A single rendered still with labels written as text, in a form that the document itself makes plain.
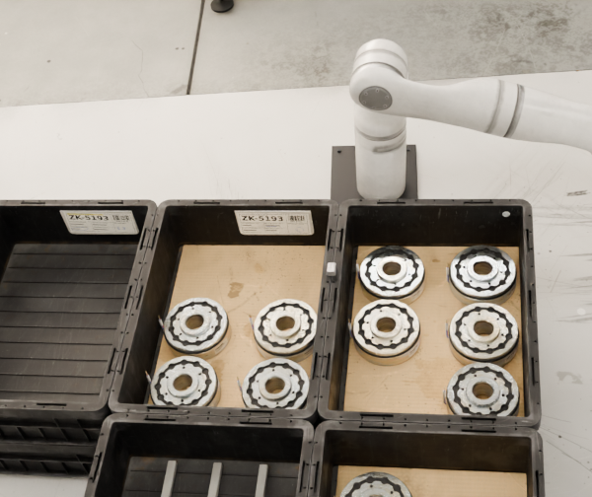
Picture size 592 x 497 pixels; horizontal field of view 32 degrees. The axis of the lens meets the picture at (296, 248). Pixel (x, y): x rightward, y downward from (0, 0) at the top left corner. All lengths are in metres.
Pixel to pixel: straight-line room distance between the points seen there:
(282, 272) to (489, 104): 0.44
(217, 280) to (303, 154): 0.44
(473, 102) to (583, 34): 1.69
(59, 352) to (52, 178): 0.55
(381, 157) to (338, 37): 1.60
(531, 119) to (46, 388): 0.89
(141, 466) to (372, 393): 0.35
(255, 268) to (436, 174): 0.46
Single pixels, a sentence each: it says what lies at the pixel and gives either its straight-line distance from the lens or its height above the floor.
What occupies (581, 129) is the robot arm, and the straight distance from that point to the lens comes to 1.75.
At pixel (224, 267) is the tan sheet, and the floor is 0.83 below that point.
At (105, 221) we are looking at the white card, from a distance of 1.75.
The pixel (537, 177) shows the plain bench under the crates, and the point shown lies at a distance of 1.97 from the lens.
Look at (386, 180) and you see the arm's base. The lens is 1.87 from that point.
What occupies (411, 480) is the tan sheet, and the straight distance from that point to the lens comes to 1.46.
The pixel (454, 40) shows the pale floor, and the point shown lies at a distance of 3.34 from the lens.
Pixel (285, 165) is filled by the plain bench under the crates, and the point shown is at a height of 0.70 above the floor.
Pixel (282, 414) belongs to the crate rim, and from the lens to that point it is 1.41.
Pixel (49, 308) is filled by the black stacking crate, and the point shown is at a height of 0.83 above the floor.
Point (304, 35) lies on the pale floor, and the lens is 3.42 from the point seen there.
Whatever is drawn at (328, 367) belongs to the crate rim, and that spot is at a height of 0.92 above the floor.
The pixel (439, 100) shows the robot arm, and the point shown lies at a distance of 1.70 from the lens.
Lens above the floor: 2.15
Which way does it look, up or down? 50 degrees down
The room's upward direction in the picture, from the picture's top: 11 degrees counter-clockwise
